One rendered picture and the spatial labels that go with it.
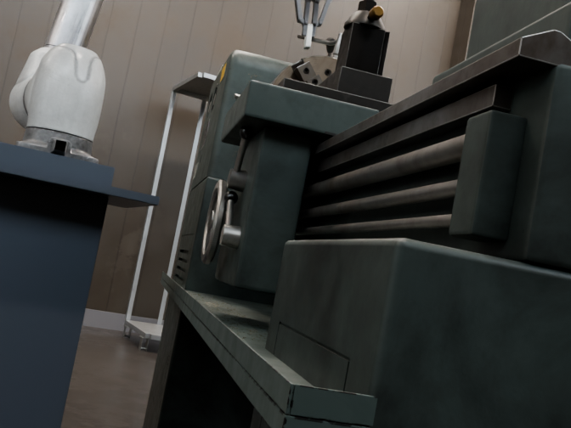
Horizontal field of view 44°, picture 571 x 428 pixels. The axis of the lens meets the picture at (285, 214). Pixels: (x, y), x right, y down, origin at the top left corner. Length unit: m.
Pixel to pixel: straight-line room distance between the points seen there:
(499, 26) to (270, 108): 0.41
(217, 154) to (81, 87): 0.49
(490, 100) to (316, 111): 0.53
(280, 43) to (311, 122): 4.72
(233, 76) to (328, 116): 0.96
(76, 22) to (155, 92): 3.52
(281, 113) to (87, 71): 0.72
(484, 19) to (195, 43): 4.79
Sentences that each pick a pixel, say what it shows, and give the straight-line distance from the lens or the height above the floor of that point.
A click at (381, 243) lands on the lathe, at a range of 0.56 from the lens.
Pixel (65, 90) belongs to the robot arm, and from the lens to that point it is 1.71.
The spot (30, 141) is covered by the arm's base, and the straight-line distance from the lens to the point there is 1.71.
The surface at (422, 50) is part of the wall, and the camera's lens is 6.45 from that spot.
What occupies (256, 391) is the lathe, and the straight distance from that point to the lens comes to 0.63.
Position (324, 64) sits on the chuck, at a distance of 1.97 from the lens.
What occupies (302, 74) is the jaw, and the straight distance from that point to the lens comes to 1.91.
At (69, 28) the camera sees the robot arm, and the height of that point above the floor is 1.15.
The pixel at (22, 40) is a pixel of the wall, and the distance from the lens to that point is 5.43.
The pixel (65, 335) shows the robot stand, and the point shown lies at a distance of 1.66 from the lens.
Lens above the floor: 0.64
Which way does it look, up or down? 5 degrees up
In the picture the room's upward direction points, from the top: 11 degrees clockwise
